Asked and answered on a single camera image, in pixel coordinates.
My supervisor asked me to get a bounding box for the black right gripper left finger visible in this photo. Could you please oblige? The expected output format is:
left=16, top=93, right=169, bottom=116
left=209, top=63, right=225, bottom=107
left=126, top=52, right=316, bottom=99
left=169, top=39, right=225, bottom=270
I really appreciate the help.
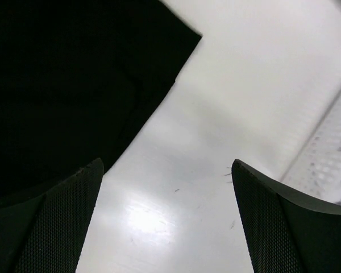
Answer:
left=0, top=159, right=104, bottom=272

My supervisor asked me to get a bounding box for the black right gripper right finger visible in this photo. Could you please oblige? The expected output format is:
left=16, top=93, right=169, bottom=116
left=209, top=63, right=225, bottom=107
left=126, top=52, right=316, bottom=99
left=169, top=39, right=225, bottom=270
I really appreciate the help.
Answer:
left=231, top=159, right=341, bottom=273

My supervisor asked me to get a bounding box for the black skirt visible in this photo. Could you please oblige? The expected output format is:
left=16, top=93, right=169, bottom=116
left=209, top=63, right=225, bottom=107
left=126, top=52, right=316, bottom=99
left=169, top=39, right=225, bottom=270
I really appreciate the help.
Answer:
left=0, top=1, right=201, bottom=197

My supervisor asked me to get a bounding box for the white perforated plastic basket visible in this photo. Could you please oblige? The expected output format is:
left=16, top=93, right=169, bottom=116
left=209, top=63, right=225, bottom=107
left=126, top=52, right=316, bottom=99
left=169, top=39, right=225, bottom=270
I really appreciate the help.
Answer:
left=282, top=91, right=341, bottom=205

